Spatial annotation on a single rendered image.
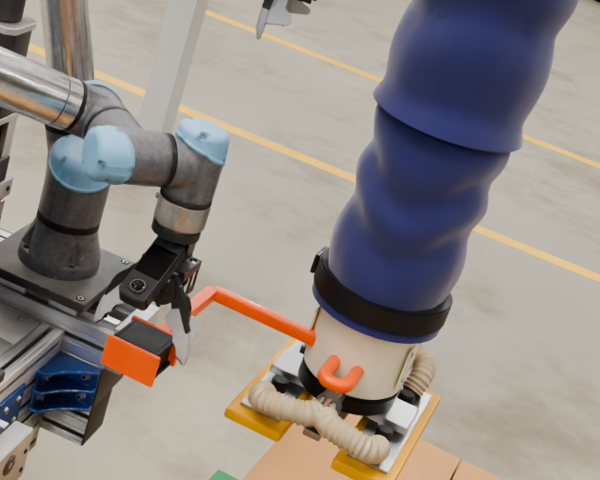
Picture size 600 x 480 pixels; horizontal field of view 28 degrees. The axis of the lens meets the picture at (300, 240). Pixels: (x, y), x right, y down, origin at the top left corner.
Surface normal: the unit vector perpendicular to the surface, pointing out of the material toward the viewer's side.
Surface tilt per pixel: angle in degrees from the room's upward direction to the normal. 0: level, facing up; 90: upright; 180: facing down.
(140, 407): 0
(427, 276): 78
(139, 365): 90
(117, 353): 90
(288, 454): 0
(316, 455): 0
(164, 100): 90
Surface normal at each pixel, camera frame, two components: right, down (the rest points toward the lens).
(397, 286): -0.05, 0.25
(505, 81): 0.21, 0.59
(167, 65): -0.37, 0.29
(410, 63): -0.73, 0.14
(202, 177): 0.44, 0.50
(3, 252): 0.29, -0.87
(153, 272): 0.09, -0.59
